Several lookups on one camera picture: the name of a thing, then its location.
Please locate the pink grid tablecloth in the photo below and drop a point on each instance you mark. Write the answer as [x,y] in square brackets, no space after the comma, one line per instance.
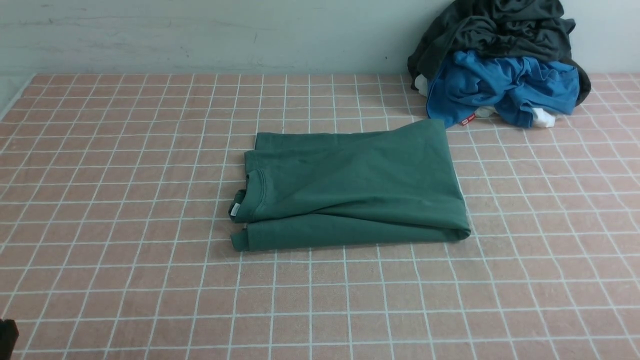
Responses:
[115,235]

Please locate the green long-sleeved shirt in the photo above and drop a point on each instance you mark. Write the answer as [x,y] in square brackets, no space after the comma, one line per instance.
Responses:
[349,189]

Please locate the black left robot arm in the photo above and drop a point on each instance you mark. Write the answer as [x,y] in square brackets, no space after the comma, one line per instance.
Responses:
[9,335]

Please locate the dark grey crumpled garment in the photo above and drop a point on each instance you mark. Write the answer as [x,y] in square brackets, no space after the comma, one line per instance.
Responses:
[498,29]

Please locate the blue crumpled garment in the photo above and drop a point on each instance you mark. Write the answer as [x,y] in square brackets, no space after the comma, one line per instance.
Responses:
[513,86]

